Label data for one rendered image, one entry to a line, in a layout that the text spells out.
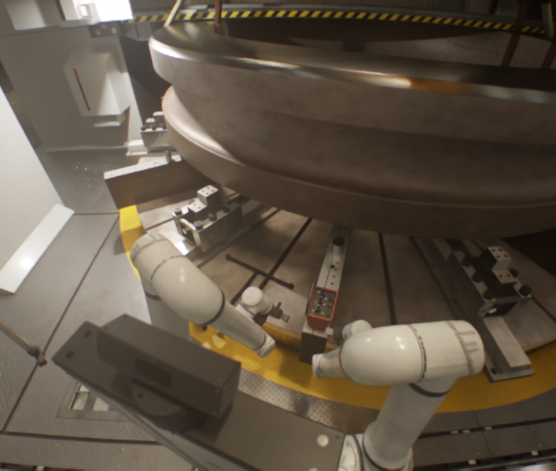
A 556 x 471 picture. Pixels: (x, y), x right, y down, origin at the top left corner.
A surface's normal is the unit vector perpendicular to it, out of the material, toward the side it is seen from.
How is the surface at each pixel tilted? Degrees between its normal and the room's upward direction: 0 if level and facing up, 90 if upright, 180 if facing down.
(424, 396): 81
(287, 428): 0
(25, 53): 90
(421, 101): 90
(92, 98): 90
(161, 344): 29
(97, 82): 90
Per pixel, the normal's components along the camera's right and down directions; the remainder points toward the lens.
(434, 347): 0.01, -0.51
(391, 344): -0.25, -0.62
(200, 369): 0.17, -0.95
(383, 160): -0.25, 0.65
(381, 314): 0.00, -0.73
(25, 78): 0.02, 0.68
